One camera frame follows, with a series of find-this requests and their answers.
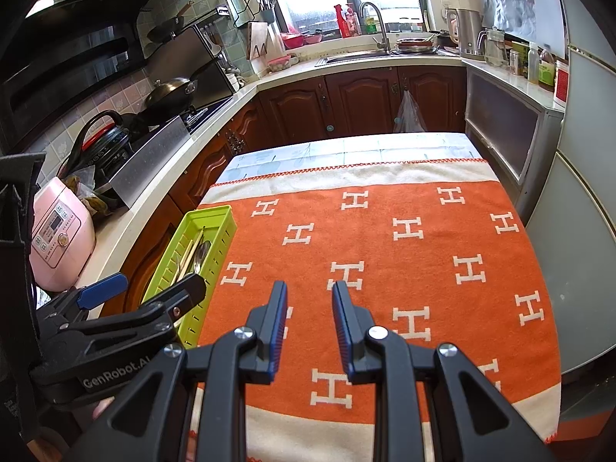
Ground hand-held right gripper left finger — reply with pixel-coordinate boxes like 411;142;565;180
65;281;288;462

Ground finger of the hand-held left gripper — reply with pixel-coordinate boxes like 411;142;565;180
45;273;129;321
60;274;208;347

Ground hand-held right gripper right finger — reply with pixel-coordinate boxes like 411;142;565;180
332;281;554;462

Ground light chopstick red striped end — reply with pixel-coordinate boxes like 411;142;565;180
179;227;206;275

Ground large metal spoon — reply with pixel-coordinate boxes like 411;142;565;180
191;239;213;276

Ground green plastic utensil tray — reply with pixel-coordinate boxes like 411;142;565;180
142;204;238;350

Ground pink rice cooker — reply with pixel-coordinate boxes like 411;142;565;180
30;176;97;293

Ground orange printed blanket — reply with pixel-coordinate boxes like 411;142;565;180
187;158;564;462

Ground steel splash guard plate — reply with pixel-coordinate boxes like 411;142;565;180
108;115;191;209

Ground black pressure cooker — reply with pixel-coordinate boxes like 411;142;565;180
60;110;134;189

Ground gas stove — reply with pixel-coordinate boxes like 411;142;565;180
180;99;234;134

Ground white patterned tablecloth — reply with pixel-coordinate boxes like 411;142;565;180
214;132;488;184

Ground dark wok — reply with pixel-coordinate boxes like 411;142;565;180
143;60;227;109

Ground hanging plastic bag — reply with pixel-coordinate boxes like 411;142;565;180
393;89;428;134

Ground black range hood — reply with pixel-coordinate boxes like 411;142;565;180
0;0;196;151

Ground brown wooden kitchen cabinets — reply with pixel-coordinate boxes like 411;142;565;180
101;65;467;318

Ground hanging frying pan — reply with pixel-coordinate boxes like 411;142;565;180
147;1;194;43

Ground grey refrigerator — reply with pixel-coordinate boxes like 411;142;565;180
524;0;616;388

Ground wooden cutting board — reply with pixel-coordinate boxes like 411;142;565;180
246;20;286;61

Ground steel kitchen sink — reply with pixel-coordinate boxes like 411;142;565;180
315;49;401;67

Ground metal sink faucet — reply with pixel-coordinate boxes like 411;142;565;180
358;1;392;53

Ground glass pitcher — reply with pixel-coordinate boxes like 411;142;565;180
476;28;509;68

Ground steel electric kettle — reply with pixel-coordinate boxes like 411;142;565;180
445;8;485;61

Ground clear plastic bottle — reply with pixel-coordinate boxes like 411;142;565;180
527;41;541;85

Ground brown liquid bottle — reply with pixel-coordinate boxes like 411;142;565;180
538;44;556;93

